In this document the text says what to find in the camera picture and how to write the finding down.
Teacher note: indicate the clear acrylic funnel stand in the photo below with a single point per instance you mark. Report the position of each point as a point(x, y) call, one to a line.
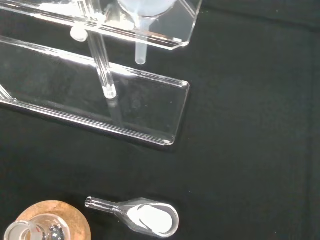
point(75, 100)

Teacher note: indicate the glass weighing funnel with powder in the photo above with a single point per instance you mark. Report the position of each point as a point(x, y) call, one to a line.
point(150, 220)

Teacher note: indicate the black bench cloth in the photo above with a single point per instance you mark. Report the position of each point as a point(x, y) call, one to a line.
point(250, 125)

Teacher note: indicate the small round-bottom glass flask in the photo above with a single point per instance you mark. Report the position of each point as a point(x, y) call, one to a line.
point(42, 228)

